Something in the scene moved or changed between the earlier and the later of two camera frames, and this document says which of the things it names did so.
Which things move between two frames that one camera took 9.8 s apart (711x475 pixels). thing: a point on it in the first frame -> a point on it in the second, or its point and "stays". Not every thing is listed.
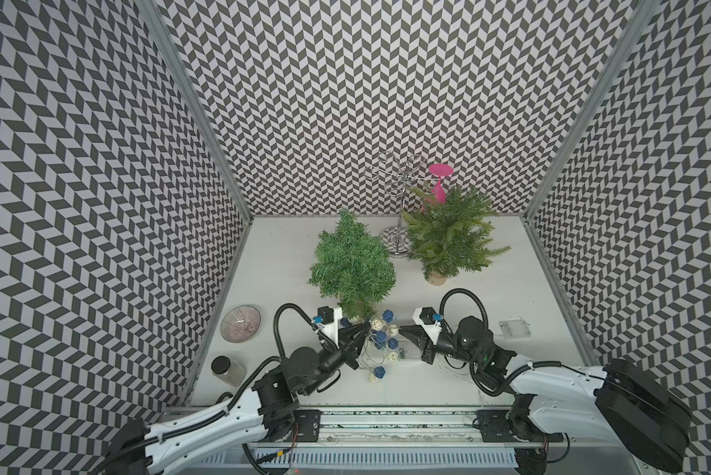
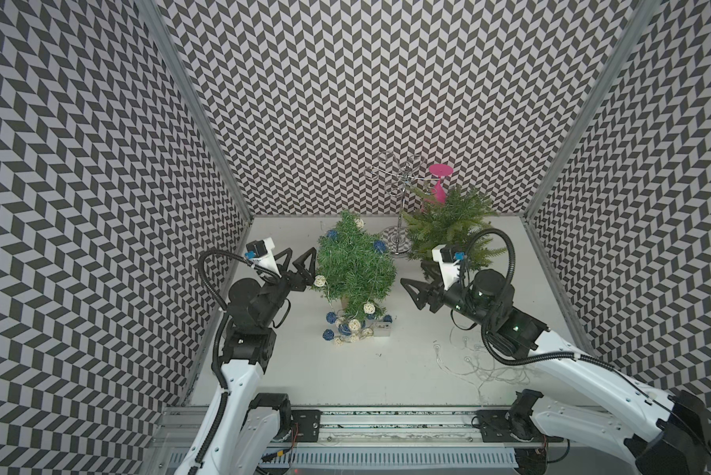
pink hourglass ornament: (440, 169) stays
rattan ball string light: (377, 347) -> (357, 323)
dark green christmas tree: (353, 266) stays
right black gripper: (418, 336) -> (423, 287)
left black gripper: (354, 343) -> (298, 263)
